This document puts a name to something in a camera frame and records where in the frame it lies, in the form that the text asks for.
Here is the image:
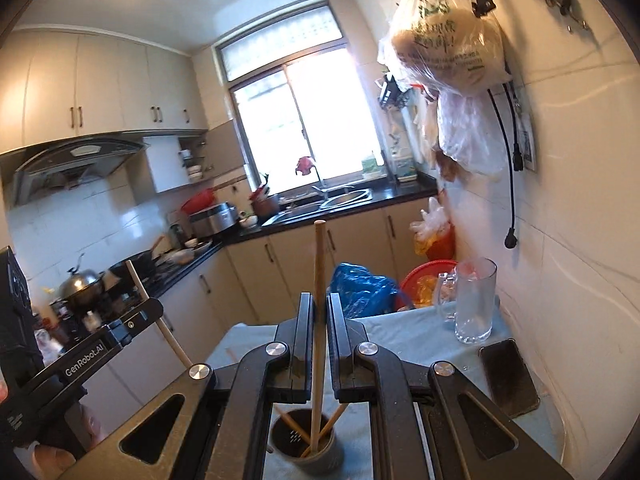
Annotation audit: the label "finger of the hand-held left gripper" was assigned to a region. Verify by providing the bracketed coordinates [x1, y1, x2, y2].
[106, 297, 166, 350]

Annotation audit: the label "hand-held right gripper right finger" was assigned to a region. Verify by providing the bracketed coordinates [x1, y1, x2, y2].
[326, 292, 576, 480]

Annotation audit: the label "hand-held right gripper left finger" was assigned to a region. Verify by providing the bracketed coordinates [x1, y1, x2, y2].
[57, 292, 317, 480]

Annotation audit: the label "long wooden chopstick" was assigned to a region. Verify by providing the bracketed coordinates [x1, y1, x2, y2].
[300, 404, 348, 458]
[311, 220, 328, 456]
[125, 260, 194, 368]
[275, 406, 312, 445]

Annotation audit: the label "grey chopstick holder cup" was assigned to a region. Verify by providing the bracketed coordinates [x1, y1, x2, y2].
[267, 407, 346, 478]

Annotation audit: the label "person's left hand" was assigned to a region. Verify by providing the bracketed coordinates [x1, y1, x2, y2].
[30, 402, 103, 480]

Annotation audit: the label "blue plastic bag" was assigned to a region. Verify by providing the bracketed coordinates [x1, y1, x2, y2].
[327, 262, 401, 320]

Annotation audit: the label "black frying pan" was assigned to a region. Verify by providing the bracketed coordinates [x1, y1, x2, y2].
[107, 235, 166, 281]

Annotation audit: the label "wok with steel lid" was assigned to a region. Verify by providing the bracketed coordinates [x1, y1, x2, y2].
[57, 255, 106, 306]

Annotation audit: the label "cluster of condiment bottles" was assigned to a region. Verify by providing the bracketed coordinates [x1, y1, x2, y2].
[32, 287, 68, 361]

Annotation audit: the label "light blue tablecloth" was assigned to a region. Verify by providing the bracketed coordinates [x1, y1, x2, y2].
[197, 295, 561, 480]

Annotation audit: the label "cream base cabinets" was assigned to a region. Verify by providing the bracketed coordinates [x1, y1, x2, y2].
[82, 195, 441, 411]

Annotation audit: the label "red plastic basket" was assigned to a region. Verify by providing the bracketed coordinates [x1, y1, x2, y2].
[397, 260, 458, 311]

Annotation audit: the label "silver rice cooker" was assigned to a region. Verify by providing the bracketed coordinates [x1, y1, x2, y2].
[189, 201, 240, 238]

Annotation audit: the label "brown clay pot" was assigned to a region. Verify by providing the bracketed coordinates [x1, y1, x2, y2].
[250, 194, 281, 220]

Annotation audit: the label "steel sink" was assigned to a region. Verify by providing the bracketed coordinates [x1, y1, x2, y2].
[262, 187, 373, 226]

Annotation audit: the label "red waste bin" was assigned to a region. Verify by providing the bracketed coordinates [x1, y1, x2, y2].
[414, 222, 456, 261]

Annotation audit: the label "clear glass mug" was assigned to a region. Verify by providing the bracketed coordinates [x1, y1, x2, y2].
[436, 257, 499, 345]

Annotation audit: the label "white crumpled plastic bags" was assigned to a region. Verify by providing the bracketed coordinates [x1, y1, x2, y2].
[410, 197, 451, 241]

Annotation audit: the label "steel faucet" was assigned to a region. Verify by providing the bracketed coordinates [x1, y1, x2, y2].
[312, 162, 331, 201]

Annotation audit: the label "black countertop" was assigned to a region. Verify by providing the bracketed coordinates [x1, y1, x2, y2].
[100, 172, 438, 311]

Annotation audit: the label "open dish shelf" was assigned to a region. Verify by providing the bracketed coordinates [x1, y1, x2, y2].
[142, 135, 208, 193]

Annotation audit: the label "grey range hood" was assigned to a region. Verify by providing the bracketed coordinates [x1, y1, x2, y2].
[12, 137, 151, 206]

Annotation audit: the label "dark smartphone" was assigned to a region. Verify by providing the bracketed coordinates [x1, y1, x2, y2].
[478, 338, 541, 418]

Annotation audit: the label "hanging brown bag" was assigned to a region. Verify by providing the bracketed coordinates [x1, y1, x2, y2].
[435, 150, 471, 183]

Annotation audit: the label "kitchen window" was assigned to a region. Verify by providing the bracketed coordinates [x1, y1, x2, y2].
[215, 2, 388, 196]

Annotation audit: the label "hanging clear plastic bag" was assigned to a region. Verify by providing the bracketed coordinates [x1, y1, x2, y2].
[432, 90, 516, 176]

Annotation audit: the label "hanging printed plastic bag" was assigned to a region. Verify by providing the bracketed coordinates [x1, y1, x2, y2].
[377, 0, 513, 96]

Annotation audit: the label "black power cable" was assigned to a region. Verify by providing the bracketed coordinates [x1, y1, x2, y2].
[487, 85, 523, 251]

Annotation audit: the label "cream wall cabinets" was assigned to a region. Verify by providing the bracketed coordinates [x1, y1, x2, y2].
[0, 30, 208, 156]

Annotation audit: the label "white wall socket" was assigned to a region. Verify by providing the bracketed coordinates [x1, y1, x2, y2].
[515, 110, 540, 173]

